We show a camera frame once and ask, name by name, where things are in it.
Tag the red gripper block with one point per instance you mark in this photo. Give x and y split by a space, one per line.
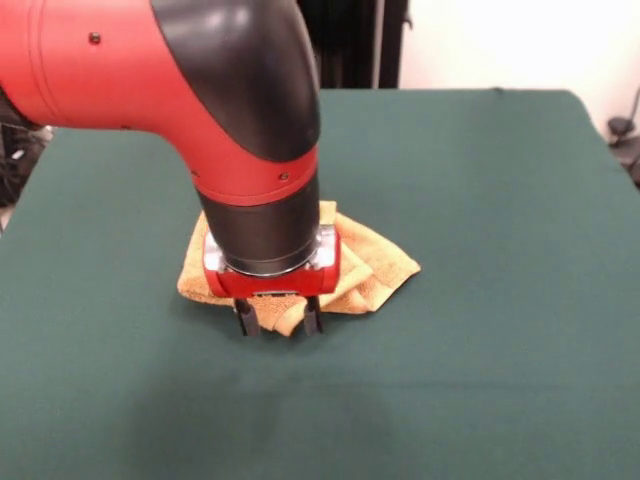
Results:
275 286

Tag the orange terry towel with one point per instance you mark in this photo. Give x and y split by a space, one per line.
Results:
380 265

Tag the dark green tablecloth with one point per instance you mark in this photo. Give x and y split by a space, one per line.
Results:
500 300

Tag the black equipment pile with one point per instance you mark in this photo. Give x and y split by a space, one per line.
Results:
15 170

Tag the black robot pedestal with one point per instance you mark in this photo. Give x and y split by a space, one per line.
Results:
360 45

